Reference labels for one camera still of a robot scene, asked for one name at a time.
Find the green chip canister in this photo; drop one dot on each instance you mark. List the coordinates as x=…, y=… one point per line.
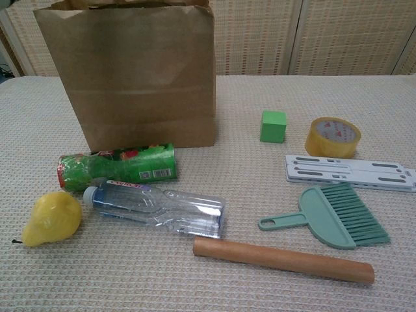
x=130, y=165

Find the clear plastic water bottle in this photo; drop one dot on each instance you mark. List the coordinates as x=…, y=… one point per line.
x=156, y=208

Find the green cube block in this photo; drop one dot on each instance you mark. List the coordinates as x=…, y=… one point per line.
x=273, y=128

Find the white plastic bracket plate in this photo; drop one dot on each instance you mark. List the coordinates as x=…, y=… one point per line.
x=341, y=172

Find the beige woven tablecloth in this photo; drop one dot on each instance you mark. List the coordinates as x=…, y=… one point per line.
x=130, y=276

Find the yellow toy pear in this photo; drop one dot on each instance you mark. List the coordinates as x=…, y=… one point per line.
x=52, y=217

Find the brown paper bag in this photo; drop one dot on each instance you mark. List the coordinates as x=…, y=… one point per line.
x=130, y=81

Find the bamboo folding screen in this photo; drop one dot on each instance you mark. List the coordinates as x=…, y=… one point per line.
x=260, y=32

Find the yellowish packing tape roll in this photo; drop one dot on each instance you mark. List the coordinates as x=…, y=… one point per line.
x=325, y=146

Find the green hand brush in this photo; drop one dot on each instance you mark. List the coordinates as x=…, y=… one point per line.
x=321, y=214

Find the wooden rolling pin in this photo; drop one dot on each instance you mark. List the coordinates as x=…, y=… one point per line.
x=276, y=258

